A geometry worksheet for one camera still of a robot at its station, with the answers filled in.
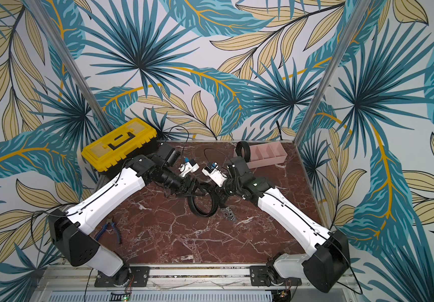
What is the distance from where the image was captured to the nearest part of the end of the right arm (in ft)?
1.80

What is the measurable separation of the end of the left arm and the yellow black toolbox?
43cm

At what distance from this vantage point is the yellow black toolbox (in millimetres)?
915

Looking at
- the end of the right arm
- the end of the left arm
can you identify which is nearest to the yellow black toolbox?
the end of the left arm

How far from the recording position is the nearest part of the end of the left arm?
628mm

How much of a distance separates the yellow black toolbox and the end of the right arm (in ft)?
1.83

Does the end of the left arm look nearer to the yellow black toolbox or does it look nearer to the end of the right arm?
the end of the right arm
